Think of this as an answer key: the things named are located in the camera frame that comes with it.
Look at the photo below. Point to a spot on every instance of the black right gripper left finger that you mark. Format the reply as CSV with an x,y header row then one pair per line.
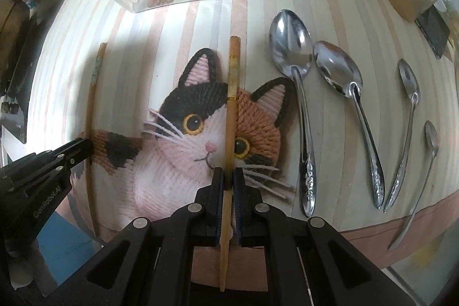
x,y
148,262

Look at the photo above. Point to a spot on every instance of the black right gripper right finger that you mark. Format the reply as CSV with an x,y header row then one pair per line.
x,y
308,262

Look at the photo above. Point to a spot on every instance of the blue-marble-band wooden chopstick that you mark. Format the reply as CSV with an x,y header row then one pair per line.
x,y
88,132

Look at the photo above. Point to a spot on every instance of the small steel spoon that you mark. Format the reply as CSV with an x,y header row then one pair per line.
x,y
432,142

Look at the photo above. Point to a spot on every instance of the large steel spoon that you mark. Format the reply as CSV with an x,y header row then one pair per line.
x,y
291,50
342,73

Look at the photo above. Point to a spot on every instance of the medium steel spoon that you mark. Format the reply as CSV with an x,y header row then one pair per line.
x,y
411,86

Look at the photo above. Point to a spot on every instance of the plain-band wooden chopstick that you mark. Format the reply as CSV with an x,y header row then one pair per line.
x,y
230,134

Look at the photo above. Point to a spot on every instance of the blue cabinet front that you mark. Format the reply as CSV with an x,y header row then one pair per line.
x,y
65,248

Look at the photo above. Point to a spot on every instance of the black induction cooktop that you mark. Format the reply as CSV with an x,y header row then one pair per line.
x,y
15,101

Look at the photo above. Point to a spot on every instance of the striped cat table mat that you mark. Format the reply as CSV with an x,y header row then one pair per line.
x,y
146,53

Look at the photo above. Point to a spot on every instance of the black phone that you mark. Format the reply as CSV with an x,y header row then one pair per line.
x,y
434,29

